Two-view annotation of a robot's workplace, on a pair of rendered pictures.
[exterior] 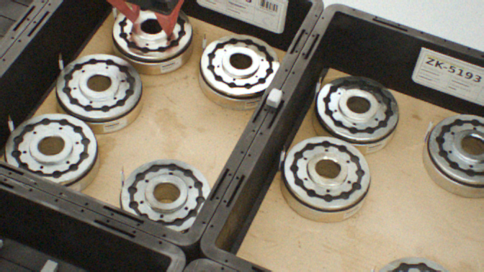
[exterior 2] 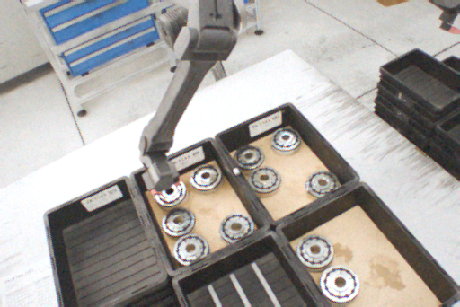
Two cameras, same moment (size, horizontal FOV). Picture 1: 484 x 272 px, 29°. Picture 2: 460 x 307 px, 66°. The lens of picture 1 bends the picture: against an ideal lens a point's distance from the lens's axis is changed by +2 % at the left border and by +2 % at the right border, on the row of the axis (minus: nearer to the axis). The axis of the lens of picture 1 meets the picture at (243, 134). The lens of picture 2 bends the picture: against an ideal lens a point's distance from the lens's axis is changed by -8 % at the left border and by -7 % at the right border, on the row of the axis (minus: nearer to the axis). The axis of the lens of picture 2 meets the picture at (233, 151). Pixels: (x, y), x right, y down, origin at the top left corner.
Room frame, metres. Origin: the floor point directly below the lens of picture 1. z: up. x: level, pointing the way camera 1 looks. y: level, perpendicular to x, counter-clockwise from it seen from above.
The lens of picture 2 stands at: (0.07, 0.38, 1.83)
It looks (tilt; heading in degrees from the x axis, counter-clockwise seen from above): 48 degrees down; 325
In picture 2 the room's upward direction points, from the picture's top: 12 degrees counter-clockwise
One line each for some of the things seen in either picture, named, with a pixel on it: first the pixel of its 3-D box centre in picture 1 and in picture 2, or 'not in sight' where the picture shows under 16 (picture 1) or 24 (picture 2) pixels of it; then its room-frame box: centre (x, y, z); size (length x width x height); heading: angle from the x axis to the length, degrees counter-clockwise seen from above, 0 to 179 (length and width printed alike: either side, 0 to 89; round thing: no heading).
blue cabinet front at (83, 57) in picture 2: not in sight; (104, 25); (2.53, -0.47, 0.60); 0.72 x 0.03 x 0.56; 76
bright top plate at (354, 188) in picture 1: (326, 171); (264, 179); (0.62, -0.10, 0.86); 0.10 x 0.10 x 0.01
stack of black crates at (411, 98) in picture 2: not in sight; (418, 108); (0.58, -1.23, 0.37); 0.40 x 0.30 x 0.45; 166
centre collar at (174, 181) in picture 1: (166, 193); (236, 226); (0.56, 0.08, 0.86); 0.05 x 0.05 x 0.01
